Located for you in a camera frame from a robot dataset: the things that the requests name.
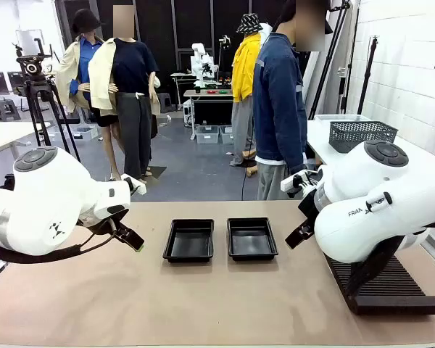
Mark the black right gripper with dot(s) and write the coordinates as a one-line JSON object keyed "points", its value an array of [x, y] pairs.
{"points": [[309, 210]]}

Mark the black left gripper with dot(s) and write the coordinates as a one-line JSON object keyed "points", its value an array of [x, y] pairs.
{"points": [[105, 224]]}

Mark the black plastic ESD tray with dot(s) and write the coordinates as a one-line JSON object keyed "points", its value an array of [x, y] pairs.
{"points": [[252, 241], [188, 243]]}

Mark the person's right forearm denim sleeve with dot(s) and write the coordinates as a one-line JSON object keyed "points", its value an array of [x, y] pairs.
{"points": [[295, 156]]}

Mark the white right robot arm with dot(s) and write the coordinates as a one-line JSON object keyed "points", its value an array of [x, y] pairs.
{"points": [[366, 224]]}

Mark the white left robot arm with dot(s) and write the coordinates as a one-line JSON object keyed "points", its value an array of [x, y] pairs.
{"points": [[50, 203]]}

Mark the dark mannequin floor mat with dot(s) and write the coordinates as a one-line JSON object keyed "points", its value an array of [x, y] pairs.
{"points": [[157, 171]]}

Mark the black slotted board rack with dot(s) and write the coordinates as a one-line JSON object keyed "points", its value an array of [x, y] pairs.
{"points": [[391, 293]]}

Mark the grey woven plastic basket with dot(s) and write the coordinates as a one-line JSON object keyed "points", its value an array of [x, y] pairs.
{"points": [[362, 136]]}

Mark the clear plastic box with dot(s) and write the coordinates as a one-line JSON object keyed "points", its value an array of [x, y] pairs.
{"points": [[342, 117]]}

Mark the person in denim jacket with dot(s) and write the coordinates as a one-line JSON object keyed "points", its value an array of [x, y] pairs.
{"points": [[279, 108]]}

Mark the black plastic stool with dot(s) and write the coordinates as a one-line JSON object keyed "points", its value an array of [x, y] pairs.
{"points": [[165, 101]]}

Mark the background work table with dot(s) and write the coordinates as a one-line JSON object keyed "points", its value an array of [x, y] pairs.
{"points": [[206, 93]]}

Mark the white desk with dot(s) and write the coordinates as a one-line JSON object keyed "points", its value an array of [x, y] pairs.
{"points": [[3, 134]]}

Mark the mannequin with navy t-shirt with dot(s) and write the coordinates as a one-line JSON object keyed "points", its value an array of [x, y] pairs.
{"points": [[130, 72]]}

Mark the black tripod stand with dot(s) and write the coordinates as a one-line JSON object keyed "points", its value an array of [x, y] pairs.
{"points": [[341, 71]]}

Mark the mannequin with yellow jacket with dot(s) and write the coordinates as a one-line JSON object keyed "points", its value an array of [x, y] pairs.
{"points": [[244, 72]]}

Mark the mannequin with black hat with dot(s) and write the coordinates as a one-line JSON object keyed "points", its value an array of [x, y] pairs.
{"points": [[80, 69]]}

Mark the black step stool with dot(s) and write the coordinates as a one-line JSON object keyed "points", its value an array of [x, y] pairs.
{"points": [[8, 108]]}

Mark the black light stand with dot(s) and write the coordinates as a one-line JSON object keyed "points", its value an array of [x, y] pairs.
{"points": [[369, 72]]}

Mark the small white background robot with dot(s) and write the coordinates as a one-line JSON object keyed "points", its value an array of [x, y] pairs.
{"points": [[199, 61]]}

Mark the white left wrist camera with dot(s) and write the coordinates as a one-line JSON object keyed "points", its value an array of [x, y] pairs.
{"points": [[132, 183]]}

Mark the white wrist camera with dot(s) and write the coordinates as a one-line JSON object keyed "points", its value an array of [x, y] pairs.
{"points": [[132, 183], [297, 181]]}

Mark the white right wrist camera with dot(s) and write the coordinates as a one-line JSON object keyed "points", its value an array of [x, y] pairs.
{"points": [[297, 181]]}

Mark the black camera tripod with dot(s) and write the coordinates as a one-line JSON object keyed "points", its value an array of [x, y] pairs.
{"points": [[40, 87]]}

